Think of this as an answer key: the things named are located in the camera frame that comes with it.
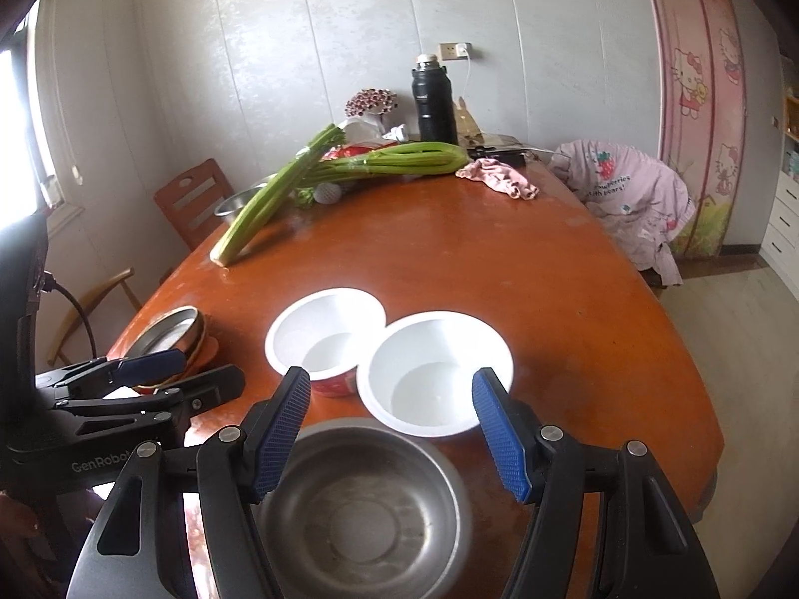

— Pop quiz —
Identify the tan curved-back chair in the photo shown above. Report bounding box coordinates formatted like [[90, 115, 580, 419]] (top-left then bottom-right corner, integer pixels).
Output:
[[46, 268, 142, 368]]

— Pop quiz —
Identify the large stainless steel bowl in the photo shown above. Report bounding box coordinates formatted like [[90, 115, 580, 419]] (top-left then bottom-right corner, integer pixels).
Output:
[[214, 183, 266, 225]]

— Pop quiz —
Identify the white display cabinet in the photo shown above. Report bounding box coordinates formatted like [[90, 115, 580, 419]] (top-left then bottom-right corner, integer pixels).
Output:
[[760, 89, 799, 296]]

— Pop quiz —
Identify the pink child's jacket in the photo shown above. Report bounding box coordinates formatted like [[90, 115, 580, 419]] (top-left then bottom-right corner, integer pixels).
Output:
[[548, 139, 696, 287]]

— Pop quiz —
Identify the small stainless steel bowl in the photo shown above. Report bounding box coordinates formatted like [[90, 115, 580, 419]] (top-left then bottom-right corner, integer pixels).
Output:
[[252, 418, 472, 598]]

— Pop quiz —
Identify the pink Hello Kitty curtain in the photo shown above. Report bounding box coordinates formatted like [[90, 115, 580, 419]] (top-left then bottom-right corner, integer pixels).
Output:
[[651, 0, 746, 260]]

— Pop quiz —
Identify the black device on table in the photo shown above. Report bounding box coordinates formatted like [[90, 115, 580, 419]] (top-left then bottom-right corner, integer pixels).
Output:
[[467, 146, 527, 169]]

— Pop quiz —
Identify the black thermos bottle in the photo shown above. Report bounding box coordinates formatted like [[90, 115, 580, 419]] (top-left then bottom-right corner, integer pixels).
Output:
[[411, 54, 458, 145]]

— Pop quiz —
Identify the wall outlet with charger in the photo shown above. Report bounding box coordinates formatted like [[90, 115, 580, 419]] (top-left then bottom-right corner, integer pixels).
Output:
[[437, 42, 471, 61]]

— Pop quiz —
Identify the orange bear-shaped plate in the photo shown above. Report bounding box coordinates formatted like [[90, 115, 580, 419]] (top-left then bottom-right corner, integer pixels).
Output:
[[134, 337, 219, 395]]

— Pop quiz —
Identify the red paper noodle bowl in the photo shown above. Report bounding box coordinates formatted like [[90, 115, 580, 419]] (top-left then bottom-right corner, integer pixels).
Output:
[[264, 288, 386, 397]]

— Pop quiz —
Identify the stainless steel pan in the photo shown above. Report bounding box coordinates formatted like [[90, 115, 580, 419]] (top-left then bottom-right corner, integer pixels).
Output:
[[124, 305, 204, 358]]

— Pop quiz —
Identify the foam-netted white fruit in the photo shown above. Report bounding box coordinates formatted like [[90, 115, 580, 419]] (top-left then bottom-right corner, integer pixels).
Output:
[[313, 183, 343, 206]]

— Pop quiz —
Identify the person's left hand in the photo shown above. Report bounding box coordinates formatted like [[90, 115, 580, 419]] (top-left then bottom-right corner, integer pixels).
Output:
[[0, 492, 39, 575]]

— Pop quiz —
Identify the black cable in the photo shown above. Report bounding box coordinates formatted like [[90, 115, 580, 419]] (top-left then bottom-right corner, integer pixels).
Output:
[[39, 272, 100, 360]]

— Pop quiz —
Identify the yellow scalloped plate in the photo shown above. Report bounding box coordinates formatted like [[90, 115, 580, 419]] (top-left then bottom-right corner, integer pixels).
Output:
[[137, 323, 209, 393]]

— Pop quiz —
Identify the thin celery bunch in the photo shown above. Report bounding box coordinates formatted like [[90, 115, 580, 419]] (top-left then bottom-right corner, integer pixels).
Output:
[[298, 142, 471, 188]]

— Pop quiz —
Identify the red wooden chair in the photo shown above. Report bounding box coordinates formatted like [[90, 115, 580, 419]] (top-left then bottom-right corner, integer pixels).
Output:
[[153, 158, 233, 250]]

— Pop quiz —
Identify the pink patterned cloth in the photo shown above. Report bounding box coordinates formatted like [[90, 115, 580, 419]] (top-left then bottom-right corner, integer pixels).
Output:
[[455, 158, 539, 200]]

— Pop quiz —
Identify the thick celery bunch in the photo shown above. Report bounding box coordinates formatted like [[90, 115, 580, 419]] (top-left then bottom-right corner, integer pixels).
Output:
[[210, 124, 346, 268]]

